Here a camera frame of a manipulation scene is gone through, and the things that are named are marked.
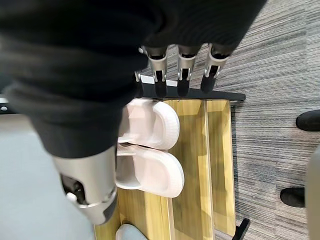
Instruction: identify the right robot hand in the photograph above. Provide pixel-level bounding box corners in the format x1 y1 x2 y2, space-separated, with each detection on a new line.
0 0 269 225

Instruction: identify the pale pink slipper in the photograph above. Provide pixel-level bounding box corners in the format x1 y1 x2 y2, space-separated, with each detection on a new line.
114 143 186 199
116 98 181 151

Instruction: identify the grey blue slipper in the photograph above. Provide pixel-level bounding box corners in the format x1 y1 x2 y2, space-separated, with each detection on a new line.
114 223 149 240

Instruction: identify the silver robot leg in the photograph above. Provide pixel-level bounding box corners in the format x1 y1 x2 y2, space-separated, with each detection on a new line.
303 144 320 240

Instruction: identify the black rail with screw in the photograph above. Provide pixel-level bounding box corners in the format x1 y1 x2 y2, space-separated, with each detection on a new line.
0 95 16 115

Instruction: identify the wooden shoe rack black frame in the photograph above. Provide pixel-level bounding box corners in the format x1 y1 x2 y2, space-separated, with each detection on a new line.
93 74 251 240

